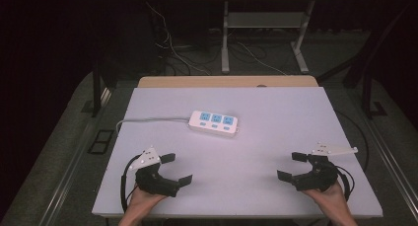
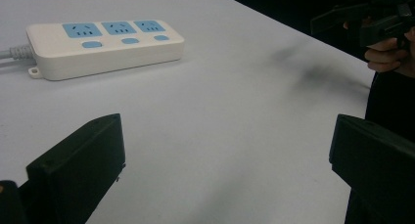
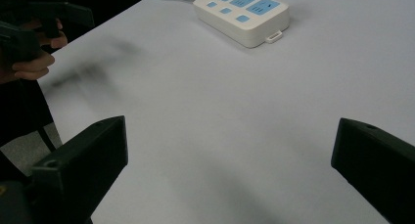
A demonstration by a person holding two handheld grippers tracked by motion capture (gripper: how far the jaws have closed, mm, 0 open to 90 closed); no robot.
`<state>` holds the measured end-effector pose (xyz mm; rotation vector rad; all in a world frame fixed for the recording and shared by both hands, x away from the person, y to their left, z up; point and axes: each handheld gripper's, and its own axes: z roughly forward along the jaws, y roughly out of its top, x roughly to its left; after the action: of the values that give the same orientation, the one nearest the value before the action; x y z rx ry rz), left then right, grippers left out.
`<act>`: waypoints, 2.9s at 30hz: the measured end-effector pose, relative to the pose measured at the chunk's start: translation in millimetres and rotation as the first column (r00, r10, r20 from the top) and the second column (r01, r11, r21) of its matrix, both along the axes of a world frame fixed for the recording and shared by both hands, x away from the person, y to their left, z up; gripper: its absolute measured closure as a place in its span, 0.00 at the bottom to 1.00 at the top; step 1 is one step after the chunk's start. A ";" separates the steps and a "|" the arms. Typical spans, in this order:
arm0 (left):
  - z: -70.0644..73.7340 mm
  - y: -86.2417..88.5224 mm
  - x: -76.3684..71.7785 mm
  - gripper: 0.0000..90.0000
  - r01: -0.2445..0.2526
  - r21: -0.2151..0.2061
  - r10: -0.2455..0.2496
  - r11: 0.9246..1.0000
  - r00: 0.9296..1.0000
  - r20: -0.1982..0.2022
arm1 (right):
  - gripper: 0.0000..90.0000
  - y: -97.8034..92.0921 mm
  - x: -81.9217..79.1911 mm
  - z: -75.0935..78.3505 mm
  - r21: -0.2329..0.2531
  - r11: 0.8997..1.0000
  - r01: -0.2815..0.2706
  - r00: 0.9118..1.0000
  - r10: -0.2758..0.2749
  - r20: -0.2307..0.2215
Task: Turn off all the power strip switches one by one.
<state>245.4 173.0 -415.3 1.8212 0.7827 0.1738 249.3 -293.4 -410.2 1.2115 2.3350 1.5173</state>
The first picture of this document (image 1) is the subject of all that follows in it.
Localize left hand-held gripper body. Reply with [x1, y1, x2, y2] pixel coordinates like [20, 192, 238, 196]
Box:
[127, 146, 180, 198]

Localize grey power strip cable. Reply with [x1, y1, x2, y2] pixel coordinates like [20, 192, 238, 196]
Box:
[115, 116, 192, 134]

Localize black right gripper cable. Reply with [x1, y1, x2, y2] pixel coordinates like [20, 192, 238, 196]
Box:
[334, 164, 356, 201]

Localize thin black cable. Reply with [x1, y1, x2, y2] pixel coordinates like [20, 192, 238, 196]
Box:
[334, 110, 371, 175]

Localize white power strip blue sockets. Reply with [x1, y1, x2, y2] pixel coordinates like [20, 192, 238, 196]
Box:
[188, 110, 240, 138]

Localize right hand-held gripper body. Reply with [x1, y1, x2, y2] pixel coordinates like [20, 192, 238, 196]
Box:
[291, 141, 360, 192]

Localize white floor cable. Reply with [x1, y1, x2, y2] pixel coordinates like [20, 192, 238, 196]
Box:
[236, 41, 288, 76]
[145, 1, 211, 76]

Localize person's right hand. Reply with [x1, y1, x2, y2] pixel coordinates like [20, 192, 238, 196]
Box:
[301, 181, 352, 218]

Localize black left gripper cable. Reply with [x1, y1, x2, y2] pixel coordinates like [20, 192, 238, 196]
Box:
[119, 154, 143, 214]

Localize person's left hand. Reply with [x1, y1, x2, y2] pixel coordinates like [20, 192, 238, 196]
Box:
[125, 186, 169, 218]

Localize black metal stand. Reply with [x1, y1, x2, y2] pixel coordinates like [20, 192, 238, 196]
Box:
[80, 56, 118, 118]
[341, 2, 418, 120]

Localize black floor socket frame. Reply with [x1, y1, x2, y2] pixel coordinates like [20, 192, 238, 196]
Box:
[87, 129, 115, 155]

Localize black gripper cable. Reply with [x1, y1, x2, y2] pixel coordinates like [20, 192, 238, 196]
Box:
[119, 154, 143, 214]
[334, 164, 356, 201]

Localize grey metal desk frame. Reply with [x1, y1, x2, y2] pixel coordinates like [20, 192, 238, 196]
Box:
[220, 0, 317, 75]

